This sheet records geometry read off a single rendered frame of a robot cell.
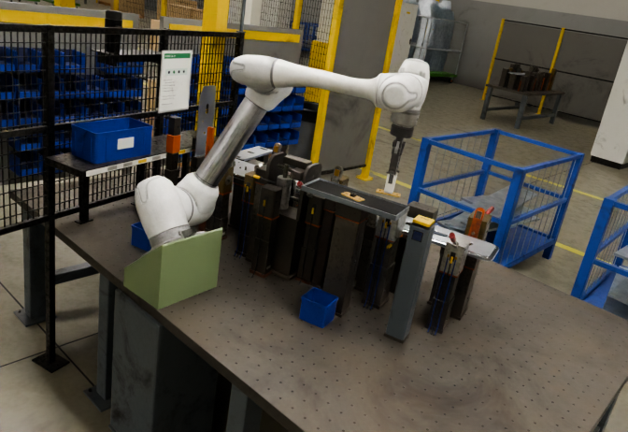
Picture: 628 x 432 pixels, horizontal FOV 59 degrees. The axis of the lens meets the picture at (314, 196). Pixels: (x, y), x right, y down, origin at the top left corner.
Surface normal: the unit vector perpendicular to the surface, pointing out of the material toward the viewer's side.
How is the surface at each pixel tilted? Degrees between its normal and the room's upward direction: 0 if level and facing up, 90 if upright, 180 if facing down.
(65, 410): 0
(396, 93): 90
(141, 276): 90
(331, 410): 0
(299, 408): 0
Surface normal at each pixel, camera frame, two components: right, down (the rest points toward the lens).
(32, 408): 0.15, -0.93
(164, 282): 0.77, 0.32
